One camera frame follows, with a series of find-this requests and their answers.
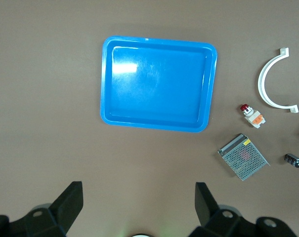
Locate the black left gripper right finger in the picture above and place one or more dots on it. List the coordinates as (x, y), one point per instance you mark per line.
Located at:
(208, 209)

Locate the white semicircular pipe clamp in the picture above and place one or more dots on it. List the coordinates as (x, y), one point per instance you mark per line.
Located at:
(261, 84)

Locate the red pushbutton switch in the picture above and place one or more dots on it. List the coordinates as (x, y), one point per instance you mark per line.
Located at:
(254, 118)

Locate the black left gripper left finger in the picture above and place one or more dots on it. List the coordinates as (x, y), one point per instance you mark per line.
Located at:
(65, 205)

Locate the black cylindrical capacitor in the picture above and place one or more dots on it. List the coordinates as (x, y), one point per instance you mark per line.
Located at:
(292, 160)

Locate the perforated metal power supply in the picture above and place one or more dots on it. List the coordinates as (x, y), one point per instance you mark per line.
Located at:
(243, 158)

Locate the blue plastic tray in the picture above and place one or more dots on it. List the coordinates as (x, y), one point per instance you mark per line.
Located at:
(159, 84)

